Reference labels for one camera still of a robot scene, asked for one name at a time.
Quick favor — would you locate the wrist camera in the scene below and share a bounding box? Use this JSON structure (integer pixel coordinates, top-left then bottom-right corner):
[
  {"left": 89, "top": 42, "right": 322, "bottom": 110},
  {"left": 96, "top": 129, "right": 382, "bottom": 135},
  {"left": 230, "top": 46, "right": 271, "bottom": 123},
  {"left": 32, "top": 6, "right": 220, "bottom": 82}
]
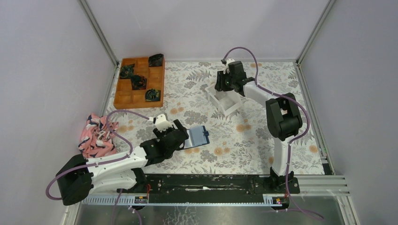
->
[
  {"left": 148, "top": 114, "right": 172, "bottom": 132},
  {"left": 221, "top": 58, "right": 235, "bottom": 67}
]

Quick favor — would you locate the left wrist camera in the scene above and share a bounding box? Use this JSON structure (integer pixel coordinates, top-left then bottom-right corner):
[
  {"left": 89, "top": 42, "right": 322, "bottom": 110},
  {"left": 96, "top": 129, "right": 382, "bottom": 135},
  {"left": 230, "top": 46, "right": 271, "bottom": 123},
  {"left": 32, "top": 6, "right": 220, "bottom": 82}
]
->
[{"left": 148, "top": 114, "right": 172, "bottom": 132}]

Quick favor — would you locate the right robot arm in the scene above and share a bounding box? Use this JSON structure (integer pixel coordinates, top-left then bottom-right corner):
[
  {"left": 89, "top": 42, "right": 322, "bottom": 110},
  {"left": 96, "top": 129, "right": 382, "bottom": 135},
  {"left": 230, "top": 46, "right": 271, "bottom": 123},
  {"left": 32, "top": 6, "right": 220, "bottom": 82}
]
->
[{"left": 215, "top": 59, "right": 303, "bottom": 193}]

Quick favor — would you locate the blue leather card holder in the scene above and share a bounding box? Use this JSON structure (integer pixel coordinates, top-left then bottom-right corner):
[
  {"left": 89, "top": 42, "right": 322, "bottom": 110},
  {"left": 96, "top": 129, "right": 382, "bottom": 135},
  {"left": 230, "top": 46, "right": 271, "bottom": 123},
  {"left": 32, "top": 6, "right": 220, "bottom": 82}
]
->
[{"left": 183, "top": 125, "right": 210, "bottom": 150}]

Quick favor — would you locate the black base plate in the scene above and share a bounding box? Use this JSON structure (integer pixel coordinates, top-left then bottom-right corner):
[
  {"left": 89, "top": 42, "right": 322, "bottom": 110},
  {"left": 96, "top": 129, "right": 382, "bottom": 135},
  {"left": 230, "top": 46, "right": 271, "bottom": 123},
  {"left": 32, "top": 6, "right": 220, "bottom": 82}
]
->
[{"left": 123, "top": 174, "right": 300, "bottom": 204}]

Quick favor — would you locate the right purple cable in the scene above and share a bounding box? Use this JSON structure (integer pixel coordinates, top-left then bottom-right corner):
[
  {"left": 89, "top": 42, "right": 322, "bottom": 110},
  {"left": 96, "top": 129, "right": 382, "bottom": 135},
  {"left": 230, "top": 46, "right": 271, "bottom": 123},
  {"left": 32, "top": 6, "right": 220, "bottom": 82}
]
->
[{"left": 221, "top": 46, "right": 326, "bottom": 221}]

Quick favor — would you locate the dark rolled cloth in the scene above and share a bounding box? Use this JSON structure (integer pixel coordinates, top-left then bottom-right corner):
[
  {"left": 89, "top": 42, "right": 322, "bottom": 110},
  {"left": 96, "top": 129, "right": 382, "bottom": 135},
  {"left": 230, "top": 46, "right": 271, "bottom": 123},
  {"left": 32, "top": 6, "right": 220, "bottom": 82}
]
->
[
  {"left": 130, "top": 75, "right": 147, "bottom": 90},
  {"left": 119, "top": 64, "right": 135, "bottom": 79},
  {"left": 148, "top": 53, "right": 164, "bottom": 68},
  {"left": 145, "top": 89, "right": 161, "bottom": 102}
]

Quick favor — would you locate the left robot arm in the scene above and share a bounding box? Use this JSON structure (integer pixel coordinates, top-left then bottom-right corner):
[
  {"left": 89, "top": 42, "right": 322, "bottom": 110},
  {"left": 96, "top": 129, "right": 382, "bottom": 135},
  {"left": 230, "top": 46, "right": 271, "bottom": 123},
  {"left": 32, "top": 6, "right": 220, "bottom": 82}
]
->
[{"left": 56, "top": 120, "right": 190, "bottom": 206}]

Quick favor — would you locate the dark rolled cloth bottom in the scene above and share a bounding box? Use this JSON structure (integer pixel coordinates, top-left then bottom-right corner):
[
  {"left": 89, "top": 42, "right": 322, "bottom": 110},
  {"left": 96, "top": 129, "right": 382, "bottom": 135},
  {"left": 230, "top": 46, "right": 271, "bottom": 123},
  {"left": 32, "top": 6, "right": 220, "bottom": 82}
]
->
[{"left": 145, "top": 89, "right": 161, "bottom": 102}]

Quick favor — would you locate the wooden compartment tray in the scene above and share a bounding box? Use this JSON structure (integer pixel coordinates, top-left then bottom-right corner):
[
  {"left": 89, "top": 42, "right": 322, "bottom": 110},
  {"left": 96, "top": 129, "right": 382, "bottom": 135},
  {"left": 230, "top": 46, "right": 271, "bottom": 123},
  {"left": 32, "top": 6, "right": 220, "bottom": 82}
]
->
[{"left": 114, "top": 53, "right": 165, "bottom": 109}]

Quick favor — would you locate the dark rolled cloth middle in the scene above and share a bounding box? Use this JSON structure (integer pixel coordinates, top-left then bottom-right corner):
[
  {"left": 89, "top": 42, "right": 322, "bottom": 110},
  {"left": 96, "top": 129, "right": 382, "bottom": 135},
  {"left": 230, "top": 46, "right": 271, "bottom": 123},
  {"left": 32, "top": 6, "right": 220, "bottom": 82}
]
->
[{"left": 130, "top": 75, "right": 147, "bottom": 90}]

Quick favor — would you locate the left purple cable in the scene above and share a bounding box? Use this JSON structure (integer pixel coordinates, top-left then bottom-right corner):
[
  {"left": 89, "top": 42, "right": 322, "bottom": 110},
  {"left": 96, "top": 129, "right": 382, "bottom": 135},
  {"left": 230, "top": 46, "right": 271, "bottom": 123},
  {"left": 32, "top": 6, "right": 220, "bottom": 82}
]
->
[{"left": 46, "top": 109, "right": 156, "bottom": 200}]

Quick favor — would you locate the pink patterned cloth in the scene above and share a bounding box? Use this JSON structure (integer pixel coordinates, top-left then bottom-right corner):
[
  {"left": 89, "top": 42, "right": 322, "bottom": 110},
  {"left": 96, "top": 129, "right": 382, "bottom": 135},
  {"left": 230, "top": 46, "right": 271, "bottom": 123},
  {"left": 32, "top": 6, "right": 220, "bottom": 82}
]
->
[{"left": 78, "top": 113, "right": 119, "bottom": 158}]

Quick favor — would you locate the dark rolled cloth left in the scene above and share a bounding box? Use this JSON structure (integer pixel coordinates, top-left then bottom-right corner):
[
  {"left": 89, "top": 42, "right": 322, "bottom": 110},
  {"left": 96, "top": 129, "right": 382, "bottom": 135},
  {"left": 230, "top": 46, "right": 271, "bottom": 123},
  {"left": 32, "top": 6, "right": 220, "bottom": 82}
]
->
[{"left": 119, "top": 64, "right": 135, "bottom": 79}]

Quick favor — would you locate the dark rolled cloth top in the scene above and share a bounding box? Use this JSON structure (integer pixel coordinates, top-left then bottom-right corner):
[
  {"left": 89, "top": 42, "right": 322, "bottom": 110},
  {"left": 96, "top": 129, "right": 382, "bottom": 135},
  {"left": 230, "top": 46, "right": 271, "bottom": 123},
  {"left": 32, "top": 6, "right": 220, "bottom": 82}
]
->
[{"left": 148, "top": 53, "right": 164, "bottom": 68}]

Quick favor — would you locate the white plastic card box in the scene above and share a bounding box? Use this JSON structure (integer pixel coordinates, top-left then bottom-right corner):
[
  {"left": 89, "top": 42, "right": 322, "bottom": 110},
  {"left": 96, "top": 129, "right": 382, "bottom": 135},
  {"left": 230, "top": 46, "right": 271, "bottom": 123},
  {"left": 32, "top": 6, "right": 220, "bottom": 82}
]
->
[{"left": 205, "top": 84, "right": 243, "bottom": 116}]

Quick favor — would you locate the purple cable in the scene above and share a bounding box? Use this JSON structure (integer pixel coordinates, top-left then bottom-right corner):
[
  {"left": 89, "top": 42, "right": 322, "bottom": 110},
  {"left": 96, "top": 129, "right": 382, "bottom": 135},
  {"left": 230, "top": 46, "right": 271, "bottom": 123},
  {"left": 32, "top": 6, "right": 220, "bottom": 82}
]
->
[
  {"left": 221, "top": 46, "right": 326, "bottom": 221},
  {"left": 46, "top": 109, "right": 156, "bottom": 200}
]

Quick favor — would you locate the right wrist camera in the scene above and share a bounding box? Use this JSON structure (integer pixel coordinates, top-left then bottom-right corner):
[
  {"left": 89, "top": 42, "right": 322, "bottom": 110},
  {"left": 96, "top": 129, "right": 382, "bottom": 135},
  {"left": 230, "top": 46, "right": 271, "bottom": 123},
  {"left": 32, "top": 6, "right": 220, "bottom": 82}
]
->
[{"left": 221, "top": 58, "right": 235, "bottom": 67}]

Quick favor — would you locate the floral tablecloth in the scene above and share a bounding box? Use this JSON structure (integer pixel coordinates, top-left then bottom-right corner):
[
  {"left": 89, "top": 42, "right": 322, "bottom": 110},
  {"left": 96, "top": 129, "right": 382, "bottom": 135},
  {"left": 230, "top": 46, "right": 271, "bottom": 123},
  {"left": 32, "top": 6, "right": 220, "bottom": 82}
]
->
[{"left": 88, "top": 61, "right": 326, "bottom": 175}]

